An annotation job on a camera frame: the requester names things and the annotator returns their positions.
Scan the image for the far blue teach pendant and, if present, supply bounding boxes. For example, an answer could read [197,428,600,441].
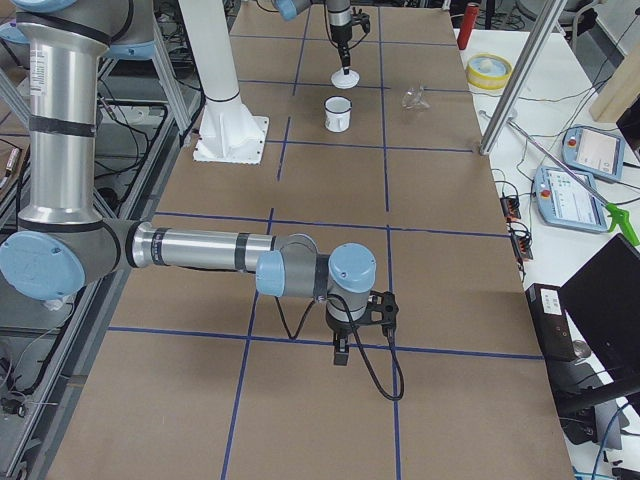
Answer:
[562,125,624,182]

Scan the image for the white cup lid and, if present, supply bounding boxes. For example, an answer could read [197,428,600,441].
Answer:
[330,69,360,90]

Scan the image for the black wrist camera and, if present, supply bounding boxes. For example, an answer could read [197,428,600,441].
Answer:
[351,7,371,35]
[357,290,399,339]

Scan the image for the black laptop monitor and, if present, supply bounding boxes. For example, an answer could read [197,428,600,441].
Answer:
[560,234,639,378]

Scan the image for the yellow basket with blue plate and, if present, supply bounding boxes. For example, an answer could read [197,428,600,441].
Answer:
[466,53,513,90]

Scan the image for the red cylinder tube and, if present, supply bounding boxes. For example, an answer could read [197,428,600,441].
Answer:
[457,2,480,51]

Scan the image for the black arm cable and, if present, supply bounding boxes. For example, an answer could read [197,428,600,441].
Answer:
[274,293,406,401]

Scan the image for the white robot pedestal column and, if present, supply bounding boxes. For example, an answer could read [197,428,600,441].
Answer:
[179,0,269,165]

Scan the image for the white enamel cup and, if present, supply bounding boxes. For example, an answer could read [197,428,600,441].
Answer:
[324,96,352,133]

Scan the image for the near blue teach pendant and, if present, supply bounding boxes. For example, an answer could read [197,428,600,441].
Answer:
[533,166,608,233]

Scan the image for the blue teach pendant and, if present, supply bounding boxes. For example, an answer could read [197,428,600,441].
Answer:
[562,125,624,182]
[533,166,608,233]

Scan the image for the aluminium frame post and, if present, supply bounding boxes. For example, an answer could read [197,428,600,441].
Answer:
[479,0,567,155]

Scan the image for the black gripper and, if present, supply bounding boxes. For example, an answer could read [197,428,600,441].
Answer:
[329,22,352,75]
[327,314,355,366]

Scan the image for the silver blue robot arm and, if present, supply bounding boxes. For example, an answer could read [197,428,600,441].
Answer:
[1,1,382,365]
[271,0,355,75]

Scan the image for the metal reacher grabber stick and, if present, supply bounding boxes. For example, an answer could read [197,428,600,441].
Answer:
[506,116,639,247]

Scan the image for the black desktop box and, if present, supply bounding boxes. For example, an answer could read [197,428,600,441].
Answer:
[525,283,577,362]

